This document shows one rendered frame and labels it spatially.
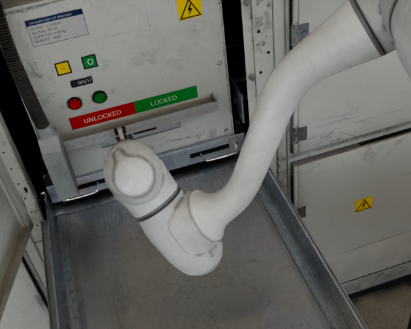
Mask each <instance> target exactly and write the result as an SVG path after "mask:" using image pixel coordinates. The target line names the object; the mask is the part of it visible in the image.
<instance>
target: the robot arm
mask: <svg viewBox="0 0 411 329"><path fill-rule="evenodd" d="M394 50H396V51H397V54H398V56H399V59H400V61H401V63H402V65H403V67H404V69H405V71H406V73H407V75H408V77H409V78H410V80H411V0H346V1H345V2H344V3H343V4H342V5H341V6H340V7H339V8H338V9H337V10H336V11H335V12H334V13H333V14H332V15H331V16H329V17H328V18H327V19H326V20H325V21H324V22H322V23H321V24H320V25H319V26H318V27H317V28H316V29H315V30H314V31H312V32H311V33H310V34H309V35H307V36H306V37H305V38H304V39H303V40H302V41H301V42H299V43H298V44H297V45H296V46H295V47H294V48H293V49H291V50H290V51H289V52H288V53H287V54H286V55H285V57H284V58H283V59H282V60H281V61H280V63H279V64H278V65H277V66H276V67H275V69H274V70H273V72H272V73H271V75H270V77H269V78H268V80H267V82H266V84H265V86H264V88H263V90H262V92H261V94H260V97H259V99H258V102H257V105H256V108H255V110H254V114H253V116H252V119H251V123H250V125H249V128H248V131H247V134H246V137H245V140H244V143H243V145H242V148H241V151H240V154H239V157H238V160H237V163H236V166H235V168H234V171H233V174H232V176H231V178H230V180H229V181H228V183H227V184H226V185H225V186H224V187H223V188H222V189H220V190H218V191H217V192H214V193H205V192H203V191H201V190H195V191H185V192H183V190H182V189H181V188H180V187H179V186H178V184H177V183H176V181H175V179H174V178H173V177H172V175H171V174H170V172H169V171H168V169H167V168H166V166H165V164H164V163H163V161H162V159H161V158H159V157H158V156H157V154H156V153H155V152H154V151H153V150H152V149H151V148H150V147H149V146H148V145H146V144H144V143H142V142H139V141H137V140H133V139H128V138H127V133H126V127H125V126H122V127H118V128H114V133H115V139H116V140H117V141H118V142H117V143H116V144H114V145H113V146H112V147H111V149H110V150H109V152H108V154H107V156H106V158H105V160H104V167H103V173H104V179H105V182H106V184H107V186H108V188H109V190H110V191H111V192H112V194H113V195H114V196H115V198H116V199H117V200H118V201H120V203H122V205H124V207H126V209H128V211H129V212H130V213H131V214H132V215H133V216H134V218H135V219H136V220H137V222H138V223H139V224H140V226H141V227H142V229H143V231H144V233H145V235H146V236H147V237H148V239H149V240H150V242H151V243H152V244H153V245H154V246H155V247H156V249H157V250H158V251H159V252H160V254H161V255H162V256H163V257H164V258H165V259H166V260H167V261H168V262H169V263H170V264H172V265H173V266H174V267H175V268H177V269H178V270H180V271H181V272H183V273H185V274H187V275H204V274H207V273H209V272H210V271H212V270H213V269H215V268H216V267H217V265H218V264H219V262H220V260H221V258H222V241H221V239H222V237H223V236H224V229H225V226H226V225H227V224H228V223H229V222H230V221H232V220H233V219H234V218H236V217H237V216H238V215H239V214H240V213H241V212H242V211H243V210H244V209H245V208H246V207H247V206H248V205H249V204H250V203H251V201H252V200H253V198H254V197H255V196H256V194H257V192H258V190H259V188H260V186H261V184H262V182H263V180H264V178H265V175H266V173H267V170H268V168H269V166H270V164H271V162H272V159H273V157H274V154H275V152H276V150H277V148H278V146H279V143H280V141H281V138H282V136H283V134H284V132H285V129H286V127H287V124H288V122H289V121H290V118H291V116H292V114H293V112H294V110H295V108H296V106H297V104H298V102H299V101H300V100H301V98H302V97H303V96H304V94H306V92H307V91H308V90H309V89H310V88H311V87H312V86H314V85H315V84H317V83H318V82H320V81H321V80H323V79H325V78H327V77H330V76H332V75H334V74H337V73H339V72H342V71H345V70H347V69H350V68H352V67H355V66H357V65H360V64H363V63H366V62H368V61H372V60H374V59H377V58H379V57H382V56H384V55H386V54H388V53H390V52H392V51H394Z"/></svg>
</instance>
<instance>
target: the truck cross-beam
mask: <svg viewBox="0 0 411 329"><path fill-rule="evenodd" d="M233 136H236V140H237V145H238V148H239V151H241V148H242V145H243V143H244V140H245V136H244V132H243V130H242V128H241V127H240V125H239V123H235V124H234V133H231V134H226V135H224V136H220V137H216V138H212V139H209V140H205V141H202V142H198V143H195V144H191V145H188V146H183V147H181V148H176V149H172V150H169V151H165V152H162V153H158V154H157V156H158V157H159V158H161V159H162V161H163V163H164V164H165V166H166V168H167V169H168V171H170V170H174V169H177V168H181V167H184V166H188V165H192V164H195V163H199V162H202V161H204V160H203V159H202V158H201V157H200V155H199V153H200V152H201V153H202V155H203V156H204V157H205V158H206V159H210V158H213V157H217V156H220V155H224V154H227V153H229V152H230V147H229V141H228V138H230V137H233ZM76 179H77V184H78V191H79V194H78V195H82V194H85V193H89V192H91V191H95V190H96V188H97V181H99V183H100V187H99V190H103V189H107V188H108V186H107V184H106V182H105V179H104V173H103V169H100V170H96V171H93V172H89V173H86V174H82V175H79V176H76ZM45 182H46V189H47V191H48V194H49V196H50V198H51V200H52V203H56V202H60V201H61V200H60V199H59V197H58V195H57V193H56V190H55V187H54V186H53V183H52V180H51V178H50V175H46V176H45Z"/></svg>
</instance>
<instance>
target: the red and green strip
mask: <svg viewBox="0 0 411 329"><path fill-rule="evenodd" d="M197 97H198V92H197V87H196V86H192V87H188V88H185V89H180V90H177V91H173V92H169V93H165V94H162V95H157V96H154V97H150V98H147V99H142V100H139V101H134V102H130V103H127V104H122V105H119V106H115V107H112V108H107V109H104V110H99V111H97V112H92V113H89V114H84V115H82V116H77V117H72V118H69V121H70V125H71V127H72V130H75V129H79V128H82V127H87V126H90V125H94V124H98V123H102V122H105V121H110V120H113V119H117V118H121V117H125V116H129V115H132V114H137V113H140V112H144V111H147V110H152V109H154V108H159V107H162V106H166V105H169V104H174V103H177V102H181V101H186V100H189V99H193V98H197Z"/></svg>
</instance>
